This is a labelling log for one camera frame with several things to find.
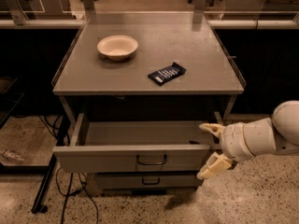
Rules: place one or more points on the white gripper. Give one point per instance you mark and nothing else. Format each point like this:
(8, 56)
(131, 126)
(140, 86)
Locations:
(233, 141)

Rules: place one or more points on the grey top drawer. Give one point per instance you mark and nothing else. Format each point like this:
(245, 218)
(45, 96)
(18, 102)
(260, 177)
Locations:
(136, 146)

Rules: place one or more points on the grey drawer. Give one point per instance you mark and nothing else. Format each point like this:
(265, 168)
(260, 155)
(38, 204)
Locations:
(147, 180)
(136, 146)

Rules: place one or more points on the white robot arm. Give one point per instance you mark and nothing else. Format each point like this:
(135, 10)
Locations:
(278, 135)

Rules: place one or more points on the grey metal drawer cabinet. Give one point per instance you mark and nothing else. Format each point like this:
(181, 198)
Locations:
(106, 90)

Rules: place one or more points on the grey bottom drawer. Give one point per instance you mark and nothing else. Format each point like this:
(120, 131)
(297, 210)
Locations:
(147, 180)

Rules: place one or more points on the dark blue snack bar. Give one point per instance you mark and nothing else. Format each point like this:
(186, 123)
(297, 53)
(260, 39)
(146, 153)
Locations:
(167, 74)

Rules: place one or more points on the white ceramic bowl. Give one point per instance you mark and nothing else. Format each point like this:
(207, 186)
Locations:
(117, 47)

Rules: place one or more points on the clear plastic bottle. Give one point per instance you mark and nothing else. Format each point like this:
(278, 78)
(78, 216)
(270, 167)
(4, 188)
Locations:
(10, 155)

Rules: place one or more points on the black side shelf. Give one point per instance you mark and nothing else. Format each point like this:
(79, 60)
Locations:
(9, 98)

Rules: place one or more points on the white horizontal rail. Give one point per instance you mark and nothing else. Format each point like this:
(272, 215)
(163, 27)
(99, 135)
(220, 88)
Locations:
(74, 24)

